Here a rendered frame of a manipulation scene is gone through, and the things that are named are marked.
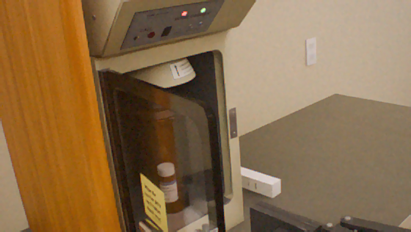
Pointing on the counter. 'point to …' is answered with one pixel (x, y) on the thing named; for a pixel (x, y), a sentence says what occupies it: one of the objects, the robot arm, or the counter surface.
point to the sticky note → (154, 203)
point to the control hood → (110, 14)
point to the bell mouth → (166, 73)
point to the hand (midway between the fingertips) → (284, 229)
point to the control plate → (144, 20)
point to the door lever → (147, 226)
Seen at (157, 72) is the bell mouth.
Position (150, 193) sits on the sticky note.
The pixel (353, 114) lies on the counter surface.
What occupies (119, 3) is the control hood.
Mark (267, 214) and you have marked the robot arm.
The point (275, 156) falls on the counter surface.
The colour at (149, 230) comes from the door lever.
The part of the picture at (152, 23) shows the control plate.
